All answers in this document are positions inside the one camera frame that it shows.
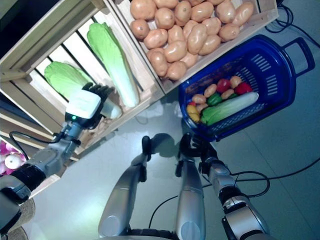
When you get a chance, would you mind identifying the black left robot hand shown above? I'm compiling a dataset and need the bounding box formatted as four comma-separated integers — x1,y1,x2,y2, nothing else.
64,83,117,129

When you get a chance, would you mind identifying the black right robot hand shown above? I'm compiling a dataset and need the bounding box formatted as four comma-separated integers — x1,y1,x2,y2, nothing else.
191,136,218,166

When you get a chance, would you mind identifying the napa cabbage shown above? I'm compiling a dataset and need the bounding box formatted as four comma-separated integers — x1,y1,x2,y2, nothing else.
86,22,140,108
201,91,259,126
44,61,123,120

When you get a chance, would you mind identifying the blue plastic shopping basket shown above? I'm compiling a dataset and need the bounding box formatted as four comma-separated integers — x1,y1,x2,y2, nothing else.
178,34,316,142

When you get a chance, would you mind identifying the black right robot foot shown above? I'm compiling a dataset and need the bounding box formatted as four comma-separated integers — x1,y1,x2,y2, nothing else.
178,133,192,161

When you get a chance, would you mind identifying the black robot foot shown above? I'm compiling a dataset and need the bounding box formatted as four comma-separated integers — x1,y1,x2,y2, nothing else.
178,133,192,161
141,136,153,161

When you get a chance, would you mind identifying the yellow bell pepper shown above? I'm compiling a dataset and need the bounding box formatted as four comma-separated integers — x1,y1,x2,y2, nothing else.
186,104,202,123

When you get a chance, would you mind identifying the silver right robot leg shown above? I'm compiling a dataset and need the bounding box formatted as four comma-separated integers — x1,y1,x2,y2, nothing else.
174,159,206,240

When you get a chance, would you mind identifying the green bell pepper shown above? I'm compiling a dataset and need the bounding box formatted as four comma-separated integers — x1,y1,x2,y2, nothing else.
206,93,223,106

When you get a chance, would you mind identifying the brown potato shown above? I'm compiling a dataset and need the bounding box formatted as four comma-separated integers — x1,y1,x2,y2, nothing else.
143,28,169,50
146,47,169,77
204,83,218,98
129,0,157,21
231,2,255,27
191,93,208,105
229,75,243,89
187,23,208,55
166,61,188,81
221,89,235,100

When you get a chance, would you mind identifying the black left robot foot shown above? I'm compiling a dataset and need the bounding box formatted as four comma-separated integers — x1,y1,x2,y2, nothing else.
141,136,153,161

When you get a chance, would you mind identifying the red bell pepper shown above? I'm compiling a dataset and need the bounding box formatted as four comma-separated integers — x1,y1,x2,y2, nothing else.
234,82,253,95
216,78,232,93

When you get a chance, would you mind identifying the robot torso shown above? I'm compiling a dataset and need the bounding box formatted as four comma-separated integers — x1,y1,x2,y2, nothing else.
98,226,181,240

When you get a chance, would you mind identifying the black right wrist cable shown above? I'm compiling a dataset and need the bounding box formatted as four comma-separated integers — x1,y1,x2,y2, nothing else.
228,171,271,200

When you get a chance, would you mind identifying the black floor cable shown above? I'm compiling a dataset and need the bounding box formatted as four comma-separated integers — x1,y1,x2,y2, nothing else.
149,159,320,227

